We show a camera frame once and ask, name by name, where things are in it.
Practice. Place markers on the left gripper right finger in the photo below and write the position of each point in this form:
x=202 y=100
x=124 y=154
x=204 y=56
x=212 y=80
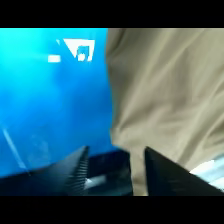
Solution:
x=170 y=180

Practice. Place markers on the beige shirt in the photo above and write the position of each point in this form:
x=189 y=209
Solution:
x=166 y=93

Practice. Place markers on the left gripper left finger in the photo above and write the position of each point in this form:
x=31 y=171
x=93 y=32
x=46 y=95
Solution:
x=65 y=176

